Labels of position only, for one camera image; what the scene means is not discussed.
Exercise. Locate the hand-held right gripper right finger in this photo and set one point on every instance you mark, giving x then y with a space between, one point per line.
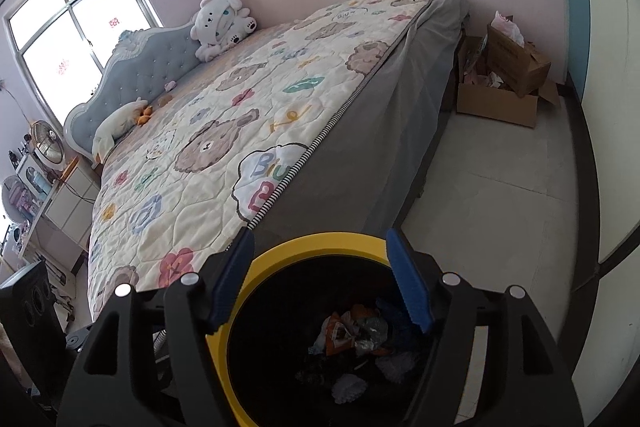
410 282

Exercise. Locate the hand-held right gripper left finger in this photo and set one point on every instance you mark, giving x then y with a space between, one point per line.
232 282

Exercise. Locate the silver foil wrapper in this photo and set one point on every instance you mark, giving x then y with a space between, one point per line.
370 332

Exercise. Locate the yellow-rimmed black trash bin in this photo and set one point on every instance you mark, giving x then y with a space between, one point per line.
310 252

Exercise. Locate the orange brown snack wrapper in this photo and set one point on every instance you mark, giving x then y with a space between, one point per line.
340 337

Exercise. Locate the white tissue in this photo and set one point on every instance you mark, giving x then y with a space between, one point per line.
350 389

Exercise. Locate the bed with blue tufted headboard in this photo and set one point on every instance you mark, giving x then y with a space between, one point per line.
380 132

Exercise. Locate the white nightstand with drawers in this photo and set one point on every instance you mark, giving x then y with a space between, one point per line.
75 202

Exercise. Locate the small brown plush toy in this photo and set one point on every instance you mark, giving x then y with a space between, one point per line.
165 99

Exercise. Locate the flat open cardboard box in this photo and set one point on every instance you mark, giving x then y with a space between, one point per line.
495 107

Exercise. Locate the white pillow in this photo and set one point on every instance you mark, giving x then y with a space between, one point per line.
112 127

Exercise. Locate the small pink plush toy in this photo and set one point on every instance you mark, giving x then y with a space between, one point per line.
170 86

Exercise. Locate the white vanity desk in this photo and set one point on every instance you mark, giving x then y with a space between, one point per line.
35 217

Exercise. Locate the light blue bottle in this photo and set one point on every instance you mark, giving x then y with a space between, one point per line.
40 183

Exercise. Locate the standing electric fan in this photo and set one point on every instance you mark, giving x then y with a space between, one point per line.
47 144

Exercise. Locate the round vanity mirror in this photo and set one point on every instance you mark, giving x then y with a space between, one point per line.
14 199

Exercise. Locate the tilted brown cardboard box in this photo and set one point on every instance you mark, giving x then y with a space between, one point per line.
520 62

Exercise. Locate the white plush dog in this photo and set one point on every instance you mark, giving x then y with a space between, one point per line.
220 27

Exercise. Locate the large grey-framed window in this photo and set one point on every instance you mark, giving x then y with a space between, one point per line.
75 17

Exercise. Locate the white door with blue frame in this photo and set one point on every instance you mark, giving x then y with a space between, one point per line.
615 82

